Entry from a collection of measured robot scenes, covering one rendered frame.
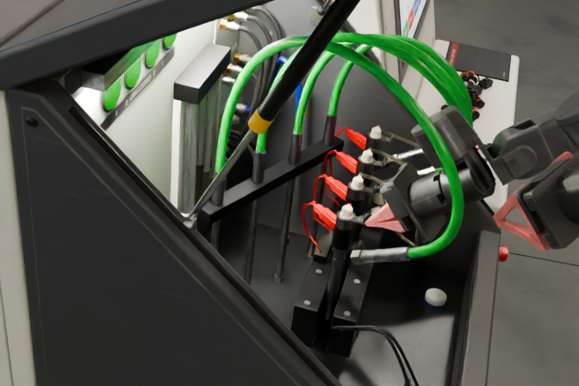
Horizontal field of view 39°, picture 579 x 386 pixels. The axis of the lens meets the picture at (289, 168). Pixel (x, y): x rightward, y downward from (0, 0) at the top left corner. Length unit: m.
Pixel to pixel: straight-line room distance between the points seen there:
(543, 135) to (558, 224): 0.27
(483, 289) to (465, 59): 0.82
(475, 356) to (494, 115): 0.72
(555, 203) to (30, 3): 0.57
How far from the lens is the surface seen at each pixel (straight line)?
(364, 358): 1.44
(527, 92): 4.28
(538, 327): 2.88
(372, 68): 0.99
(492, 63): 2.13
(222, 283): 0.89
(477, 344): 1.35
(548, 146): 1.09
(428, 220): 1.16
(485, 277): 1.48
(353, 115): 1.49
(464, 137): 1.09
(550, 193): 0.84
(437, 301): 1.56
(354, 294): 1.33
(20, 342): 1.09
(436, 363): 1.47
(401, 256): 1.08
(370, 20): 1.45
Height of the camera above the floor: 1.87
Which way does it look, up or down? 34 degrees down
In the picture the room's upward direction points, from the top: 7 degrees clockwise
